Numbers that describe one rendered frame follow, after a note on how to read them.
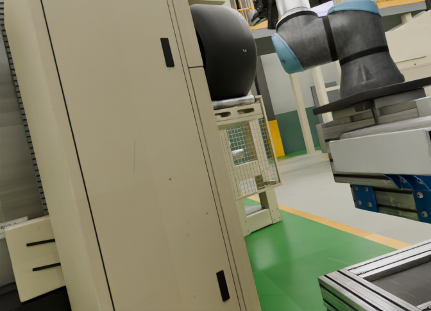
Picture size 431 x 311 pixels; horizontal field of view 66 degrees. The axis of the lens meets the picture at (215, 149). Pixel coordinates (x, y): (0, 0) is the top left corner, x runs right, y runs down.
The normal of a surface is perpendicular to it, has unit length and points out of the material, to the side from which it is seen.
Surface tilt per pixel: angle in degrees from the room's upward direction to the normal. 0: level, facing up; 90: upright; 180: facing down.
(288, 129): 90
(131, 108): 90
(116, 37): 90
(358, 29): 90
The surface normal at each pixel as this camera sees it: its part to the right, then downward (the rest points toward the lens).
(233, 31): 0.49, -0.29
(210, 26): -0.22, -0.18
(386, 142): -0.96, 0.22
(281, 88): 0.18, -0.05
